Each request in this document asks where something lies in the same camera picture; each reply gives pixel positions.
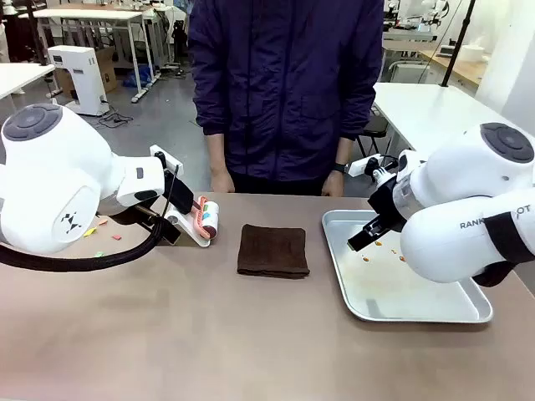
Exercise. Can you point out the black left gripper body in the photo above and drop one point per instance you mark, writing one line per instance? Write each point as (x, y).
(180, 196)

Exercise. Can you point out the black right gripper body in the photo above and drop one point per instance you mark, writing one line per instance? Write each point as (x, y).
(388, 204)

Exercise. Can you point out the brown towel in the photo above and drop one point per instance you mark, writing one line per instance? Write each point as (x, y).
(273, 250)

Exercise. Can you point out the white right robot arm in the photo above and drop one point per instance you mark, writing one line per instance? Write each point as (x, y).
(460, 188)

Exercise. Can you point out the person's left forearm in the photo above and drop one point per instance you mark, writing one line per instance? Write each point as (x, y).
(344, 151)

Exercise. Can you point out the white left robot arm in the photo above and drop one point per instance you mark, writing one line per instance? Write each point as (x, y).
(54, 179)

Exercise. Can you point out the person's right forearm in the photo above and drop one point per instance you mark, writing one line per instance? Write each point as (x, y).
(216, 152)

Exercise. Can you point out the person's right hand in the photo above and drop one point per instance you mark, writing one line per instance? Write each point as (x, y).
(222, 181)

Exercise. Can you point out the person's left hand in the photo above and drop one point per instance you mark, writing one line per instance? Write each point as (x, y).
(333, 184)

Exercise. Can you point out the white folding stand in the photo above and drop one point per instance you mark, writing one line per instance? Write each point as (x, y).
(186, 227)

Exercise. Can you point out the silver metal tray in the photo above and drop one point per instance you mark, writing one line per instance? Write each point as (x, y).
(388, 292)

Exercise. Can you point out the black wrist watch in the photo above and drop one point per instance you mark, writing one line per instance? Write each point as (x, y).
(339, 168)

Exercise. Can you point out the black folding chair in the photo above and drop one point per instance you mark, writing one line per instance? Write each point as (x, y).
(374, 125)

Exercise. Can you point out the orange paper scrap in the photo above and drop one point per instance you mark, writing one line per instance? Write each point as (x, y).
(102, 221)

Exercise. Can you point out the white rounded-corner table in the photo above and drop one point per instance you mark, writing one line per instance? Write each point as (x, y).
(418, 113)

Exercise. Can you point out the yellow paper scrap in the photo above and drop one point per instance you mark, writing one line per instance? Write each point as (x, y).
(89, 232)

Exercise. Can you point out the blue plastic bag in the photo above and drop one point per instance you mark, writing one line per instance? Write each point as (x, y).
(140, 77)

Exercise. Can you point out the brown cardboard box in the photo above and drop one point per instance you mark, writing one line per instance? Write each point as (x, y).
(106, 69)

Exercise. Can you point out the white boxy machine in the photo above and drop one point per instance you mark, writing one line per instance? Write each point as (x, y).
(83, 79)

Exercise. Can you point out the dark blue jacket torso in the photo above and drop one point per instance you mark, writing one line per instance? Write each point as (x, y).
(284, 83)

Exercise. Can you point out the wooden top workbench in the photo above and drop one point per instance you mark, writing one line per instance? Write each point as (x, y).
(453, 64)

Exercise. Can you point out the white paper roll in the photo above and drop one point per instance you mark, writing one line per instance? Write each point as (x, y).
(472, 52)

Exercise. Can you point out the black slanted pole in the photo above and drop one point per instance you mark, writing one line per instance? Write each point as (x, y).
(457, 37)

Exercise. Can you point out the white table with clamp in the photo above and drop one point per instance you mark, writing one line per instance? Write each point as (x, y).
(21, 77)

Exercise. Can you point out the white long-legged table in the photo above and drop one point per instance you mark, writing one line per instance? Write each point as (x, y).
(92, 14)

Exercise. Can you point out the black upright pole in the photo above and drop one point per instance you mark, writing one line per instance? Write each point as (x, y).
(37, 33)

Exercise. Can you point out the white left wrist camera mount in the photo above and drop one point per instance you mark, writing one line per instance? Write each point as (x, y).
(165, 153)

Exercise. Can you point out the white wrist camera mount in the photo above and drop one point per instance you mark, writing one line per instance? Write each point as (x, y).
(358, 165)
(165, 153)

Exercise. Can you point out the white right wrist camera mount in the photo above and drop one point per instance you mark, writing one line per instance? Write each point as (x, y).
(358, 165)

